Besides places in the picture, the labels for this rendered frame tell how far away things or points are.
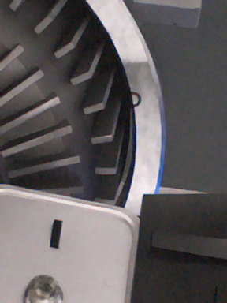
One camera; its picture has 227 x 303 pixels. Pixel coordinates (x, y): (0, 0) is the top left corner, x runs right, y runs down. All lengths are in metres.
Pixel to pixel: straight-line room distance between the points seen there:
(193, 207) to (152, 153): 0.15
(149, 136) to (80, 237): 0.16
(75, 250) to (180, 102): 1.11
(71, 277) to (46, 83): 0.11
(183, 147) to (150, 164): 1.05
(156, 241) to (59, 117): 0.10
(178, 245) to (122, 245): 0.02
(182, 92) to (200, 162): 0.20
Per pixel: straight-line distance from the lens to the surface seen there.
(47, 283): 0.32
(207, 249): 0.34
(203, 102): 1.44
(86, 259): 0.34
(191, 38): 1.31
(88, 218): 0.35
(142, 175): 0.50
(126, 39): 0.48
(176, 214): 0.35
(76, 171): 0.43
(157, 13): 0.85
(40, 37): 0.44
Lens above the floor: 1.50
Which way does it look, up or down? 60 degrees down
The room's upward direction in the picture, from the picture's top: 7 degrees clockwise
